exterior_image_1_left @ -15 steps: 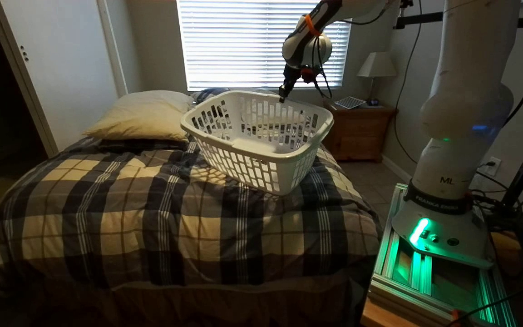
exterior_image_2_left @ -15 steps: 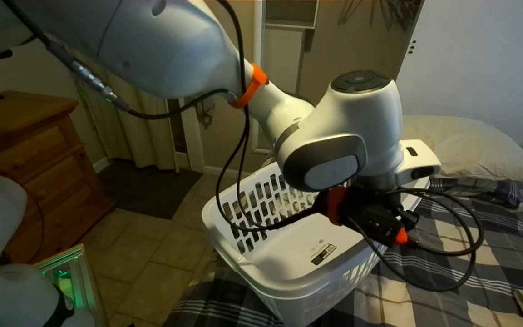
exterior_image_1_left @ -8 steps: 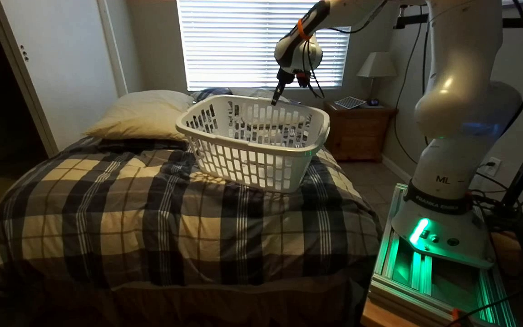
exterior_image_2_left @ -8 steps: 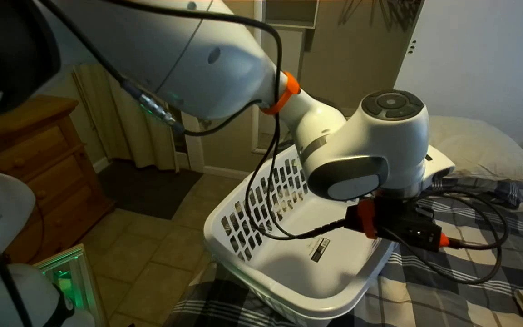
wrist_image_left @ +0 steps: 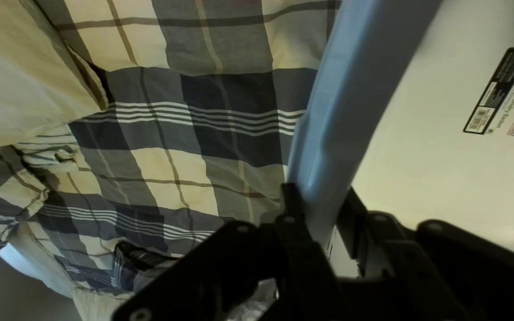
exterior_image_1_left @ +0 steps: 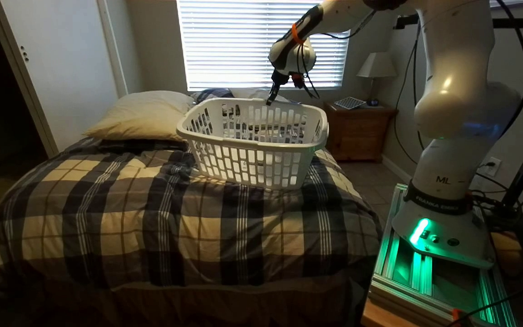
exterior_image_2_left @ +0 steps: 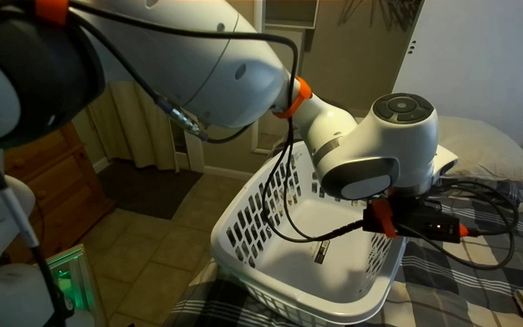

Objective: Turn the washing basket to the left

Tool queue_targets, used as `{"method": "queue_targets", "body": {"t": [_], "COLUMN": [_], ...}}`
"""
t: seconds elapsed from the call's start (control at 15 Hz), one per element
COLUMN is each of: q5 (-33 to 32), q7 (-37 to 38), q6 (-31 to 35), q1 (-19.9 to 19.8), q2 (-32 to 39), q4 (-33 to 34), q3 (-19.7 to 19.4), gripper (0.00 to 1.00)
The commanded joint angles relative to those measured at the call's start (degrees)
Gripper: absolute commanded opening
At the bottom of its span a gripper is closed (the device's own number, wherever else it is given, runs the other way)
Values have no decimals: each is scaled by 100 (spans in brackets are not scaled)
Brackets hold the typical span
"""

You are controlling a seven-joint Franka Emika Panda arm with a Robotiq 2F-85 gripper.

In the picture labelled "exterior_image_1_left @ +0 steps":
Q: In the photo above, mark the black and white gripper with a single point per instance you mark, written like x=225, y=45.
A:
x=290, y=56

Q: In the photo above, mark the white plastic laundry basket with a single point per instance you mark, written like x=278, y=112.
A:
x=254, y=143

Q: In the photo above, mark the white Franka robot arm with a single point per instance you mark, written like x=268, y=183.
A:
x=461, y=103

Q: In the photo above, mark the white window blinds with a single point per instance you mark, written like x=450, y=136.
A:
x=236, y=43

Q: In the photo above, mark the blue plaid pillow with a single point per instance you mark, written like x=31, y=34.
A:
x=210, y=94

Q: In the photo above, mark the book on nightstand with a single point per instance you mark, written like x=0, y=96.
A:
x=348, y=103

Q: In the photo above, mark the wooden nightstand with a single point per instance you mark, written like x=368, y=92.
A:
x=357, y=130

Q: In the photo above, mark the table lamp with white shade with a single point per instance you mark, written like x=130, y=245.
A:
x=376, y=67

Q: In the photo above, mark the beige pillow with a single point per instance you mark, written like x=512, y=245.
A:
x=143, y=119

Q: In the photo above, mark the plaid bed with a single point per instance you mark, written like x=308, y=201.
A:
x=170, y=212

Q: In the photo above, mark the white door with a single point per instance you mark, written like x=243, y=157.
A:
x=61, y=67

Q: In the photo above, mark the grey robot mounting base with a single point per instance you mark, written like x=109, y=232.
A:
x=443, y=234

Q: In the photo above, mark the brown bed skirt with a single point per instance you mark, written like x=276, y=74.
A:
x=170, y=303

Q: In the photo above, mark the black overhead bar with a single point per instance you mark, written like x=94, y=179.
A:
x=515, y=23

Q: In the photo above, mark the wooden cart top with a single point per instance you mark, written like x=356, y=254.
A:
x=388, y=317

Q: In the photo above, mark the white wall outlet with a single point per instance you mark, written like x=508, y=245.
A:
x=492, y=166

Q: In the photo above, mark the aluminium frame with green light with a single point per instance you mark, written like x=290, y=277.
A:
x=417, y=279

